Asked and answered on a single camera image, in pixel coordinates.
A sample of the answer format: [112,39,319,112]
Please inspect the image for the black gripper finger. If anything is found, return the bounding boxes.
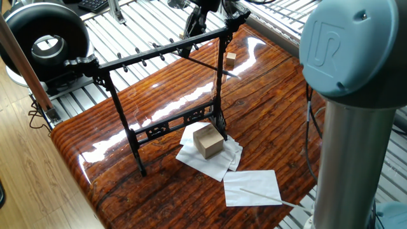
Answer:
[190,8,211,38]
[179,9,200,59]

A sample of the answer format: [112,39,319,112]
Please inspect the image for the thin metal utensil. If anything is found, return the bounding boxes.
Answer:
[151,43,240,80]

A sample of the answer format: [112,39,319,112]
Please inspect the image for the thin white zip tie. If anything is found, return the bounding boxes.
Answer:
[239,187,315,214]

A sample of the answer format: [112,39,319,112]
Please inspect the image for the aluminium profile post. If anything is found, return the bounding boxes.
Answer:
[0,14,63,125]

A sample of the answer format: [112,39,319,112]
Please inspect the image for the black round ring lamp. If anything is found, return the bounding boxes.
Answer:
[0,1,96,95]

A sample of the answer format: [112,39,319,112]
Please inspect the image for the single white paper sheet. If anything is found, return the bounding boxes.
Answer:
[223,169,283,207]

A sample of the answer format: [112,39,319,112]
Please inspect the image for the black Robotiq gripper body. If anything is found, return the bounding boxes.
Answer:
[197,0,222,14]

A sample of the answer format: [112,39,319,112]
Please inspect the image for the wood grain table mat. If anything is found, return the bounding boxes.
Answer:
[50,24,327,229]

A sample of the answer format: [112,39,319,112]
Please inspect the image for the black keyboard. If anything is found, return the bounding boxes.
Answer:
[78,0,109,13]

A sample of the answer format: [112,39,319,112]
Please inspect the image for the thin black floor cable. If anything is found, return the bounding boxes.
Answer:
[27,100,52,132]

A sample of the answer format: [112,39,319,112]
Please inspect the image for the small aluminium bracket stand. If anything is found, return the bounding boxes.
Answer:
[107,0,127,25]

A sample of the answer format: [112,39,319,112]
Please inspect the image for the black ornate pen rack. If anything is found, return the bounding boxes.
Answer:
[63,8,252,177]

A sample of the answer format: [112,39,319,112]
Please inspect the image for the large wooden block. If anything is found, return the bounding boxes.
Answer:
[193,123,225,160]

